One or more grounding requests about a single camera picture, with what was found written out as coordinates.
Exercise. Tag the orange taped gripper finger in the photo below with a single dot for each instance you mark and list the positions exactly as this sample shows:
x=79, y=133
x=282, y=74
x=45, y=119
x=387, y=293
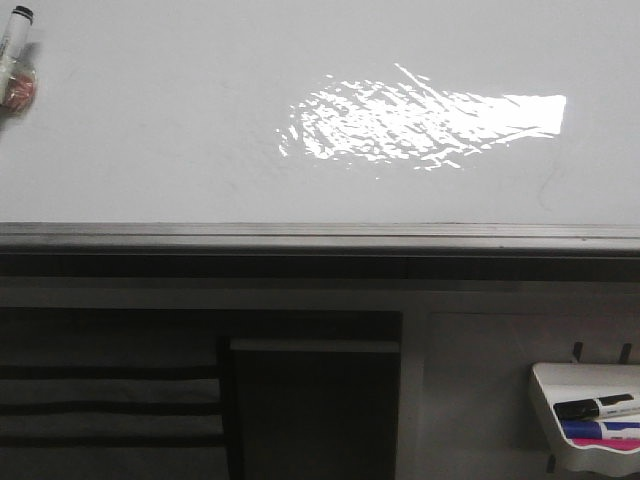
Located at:
x=18, y=84

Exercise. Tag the white whiteboard marker black cap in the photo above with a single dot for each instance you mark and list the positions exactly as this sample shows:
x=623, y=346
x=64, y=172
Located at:
x=14, y=40

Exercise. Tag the grey black striped shelf panel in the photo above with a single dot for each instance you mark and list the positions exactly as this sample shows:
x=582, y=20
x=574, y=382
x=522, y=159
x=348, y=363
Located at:
x=117, y=422

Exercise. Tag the dark cabinet box white top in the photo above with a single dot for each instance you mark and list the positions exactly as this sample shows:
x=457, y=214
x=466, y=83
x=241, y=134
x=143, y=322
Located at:
x=318, y=409

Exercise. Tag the black tray hook left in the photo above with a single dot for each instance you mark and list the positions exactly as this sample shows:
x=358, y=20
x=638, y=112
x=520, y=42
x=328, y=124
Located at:
x=577, y=351

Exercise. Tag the black tray hook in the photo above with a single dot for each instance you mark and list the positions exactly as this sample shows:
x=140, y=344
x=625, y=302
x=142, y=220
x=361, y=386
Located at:
x=625, y=353
x=577, y=351

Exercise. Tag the blue marker in tray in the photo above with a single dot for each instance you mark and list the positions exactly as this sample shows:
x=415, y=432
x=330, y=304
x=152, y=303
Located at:
x=600, y=430

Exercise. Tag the black tray hook right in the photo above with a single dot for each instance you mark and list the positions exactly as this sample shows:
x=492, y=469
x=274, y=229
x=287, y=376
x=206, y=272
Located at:
x=625, y=353

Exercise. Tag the black marker in tray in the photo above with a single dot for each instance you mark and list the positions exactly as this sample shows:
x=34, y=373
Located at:
x=598, y=407

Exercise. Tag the pink marker in tray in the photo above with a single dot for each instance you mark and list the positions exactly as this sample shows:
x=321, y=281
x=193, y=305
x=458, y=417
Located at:
x=623, y=445

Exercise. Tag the white whiteboard with metal frame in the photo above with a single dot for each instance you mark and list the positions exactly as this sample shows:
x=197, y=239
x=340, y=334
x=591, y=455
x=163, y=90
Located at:
x=328, y=125

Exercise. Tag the white wall-mounted marker tray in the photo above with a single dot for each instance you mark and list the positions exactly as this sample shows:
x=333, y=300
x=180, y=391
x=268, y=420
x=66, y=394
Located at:
x=552, y=383

